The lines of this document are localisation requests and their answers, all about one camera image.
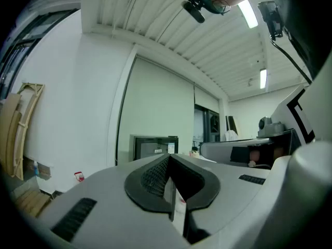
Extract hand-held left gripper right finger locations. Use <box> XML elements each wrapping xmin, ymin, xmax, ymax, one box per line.
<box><xmin>170</xmin><ymin>153</ymin><xmax>272</xmax><ymax>249</ymax></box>

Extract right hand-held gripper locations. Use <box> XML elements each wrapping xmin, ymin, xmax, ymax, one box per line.
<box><xmin>199</xmin><ymin>84</ymin><xmax>316</xmax><ymax>169</ymax></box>

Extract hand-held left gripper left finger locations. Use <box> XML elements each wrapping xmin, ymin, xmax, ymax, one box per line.
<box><xmin>36</xmin><ymin>153</ymin><xmax>192</xmax><ymax>249</ymax></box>

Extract black display fridge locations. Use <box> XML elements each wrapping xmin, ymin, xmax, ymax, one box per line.
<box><xmin>129</xmin><ymin>134</ymin><xmax>179</xmax><ymax>162</ymax></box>

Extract person's right hand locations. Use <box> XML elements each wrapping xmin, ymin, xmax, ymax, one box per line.
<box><xmin>247</xmin><ymin>146</ymin><xmax>286</xmax><ymax>168</ymax></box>

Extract dark-framed window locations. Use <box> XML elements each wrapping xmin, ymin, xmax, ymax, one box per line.
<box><xmin>193</xmin><ymin>103</ymin><xmax>222</xmax><ymax>143</ymax></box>

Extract dark leaning board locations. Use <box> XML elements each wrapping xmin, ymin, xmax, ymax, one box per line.
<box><xmin>225</xmin><ymin>115</ymin><xmax>239</xmax><ymax>137</ymax></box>

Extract small white roller blind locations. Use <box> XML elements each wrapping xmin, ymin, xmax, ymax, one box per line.
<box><xmin>193</xmin><ymin>84</ymin><xmax>220</xmax><ymax>114</ymax></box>

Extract flat cardboard boxes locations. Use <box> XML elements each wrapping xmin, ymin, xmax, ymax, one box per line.
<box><xmin>10</xmin><ymin>184</ymin><xmax>52</xmax><ymax>218</ymax></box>

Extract large white roller blind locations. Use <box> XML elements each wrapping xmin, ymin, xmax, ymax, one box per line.
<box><xmin>116</xmin><ymin>55</ymin><xmax>196</xmax><ymax>163</ymax></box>

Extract long ceiling light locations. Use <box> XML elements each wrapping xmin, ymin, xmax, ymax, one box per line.
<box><xmin>237</xmin><ymin>0</ymin><xmax>259</xmax><ymax>30</ymax></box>
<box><xmin>259</xmin><ymin>68</ymin><xmax>268</xmax><ymax>90</ymax></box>

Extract brown leaning boards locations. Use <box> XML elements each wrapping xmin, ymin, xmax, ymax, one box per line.
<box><xmin>0</xmin><ymin>92</ymin><xmax>23</xmax><ymax>178</ymax></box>

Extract black chest-mounted device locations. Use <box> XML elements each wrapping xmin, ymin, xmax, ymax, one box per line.
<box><xmin>257</xmin><ymin>1</ymin><xmax>284</xmax><ymax>40</ymax></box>

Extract person's dark top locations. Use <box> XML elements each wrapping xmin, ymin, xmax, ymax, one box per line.
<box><xmin>259</xmin><ymin>0</ymin><xmax>332</xmax><ymax>80</ymax></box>

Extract dark glass partition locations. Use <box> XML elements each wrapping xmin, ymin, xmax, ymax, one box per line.
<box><xmin>0</xmin><ymin>8</ymin><xmax>80</xmax><ymax>101</ymax></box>

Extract curved wooden frame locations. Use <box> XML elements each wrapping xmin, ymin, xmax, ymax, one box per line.
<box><xmin>12</xmin><ymin>81</ymin><xmax>46</xmax><ymax>182</ymax></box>

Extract black device cable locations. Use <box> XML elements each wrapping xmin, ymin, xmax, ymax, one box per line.
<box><xmin>269</xmin><ymin>35</ymin><xmax>312</xmax><ymax>85</ymax></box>

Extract black head-mounted camera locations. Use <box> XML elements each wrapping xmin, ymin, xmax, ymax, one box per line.
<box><xmin>181</xmin><ymin>0</ymin><xmax>206</xmax><ymax>24</ymax></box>

